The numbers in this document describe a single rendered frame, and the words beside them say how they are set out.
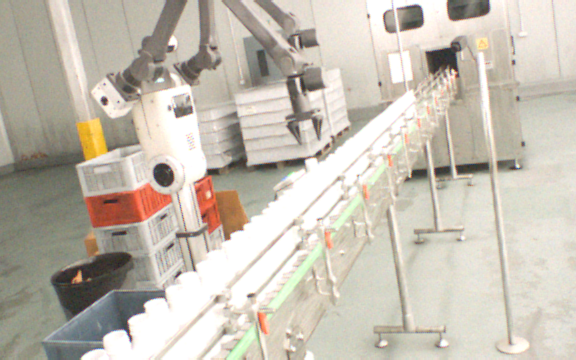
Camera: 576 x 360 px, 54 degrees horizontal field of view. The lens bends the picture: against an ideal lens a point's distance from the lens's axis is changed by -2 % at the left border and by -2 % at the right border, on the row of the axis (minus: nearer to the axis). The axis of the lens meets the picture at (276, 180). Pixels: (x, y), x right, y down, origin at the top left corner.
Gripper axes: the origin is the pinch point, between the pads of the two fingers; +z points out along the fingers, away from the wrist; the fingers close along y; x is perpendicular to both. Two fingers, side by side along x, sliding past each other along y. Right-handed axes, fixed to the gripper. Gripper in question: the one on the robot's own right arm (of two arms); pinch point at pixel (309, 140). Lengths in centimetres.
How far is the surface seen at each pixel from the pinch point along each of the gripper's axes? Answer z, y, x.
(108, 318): 34, -59, -44
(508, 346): 127, 39, 92
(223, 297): 16, 4, -79
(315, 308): 40, 3, -35
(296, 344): 41, 3, -53
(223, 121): 25, -354, 627
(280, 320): 32, 3, -58
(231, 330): 23, 4, -79
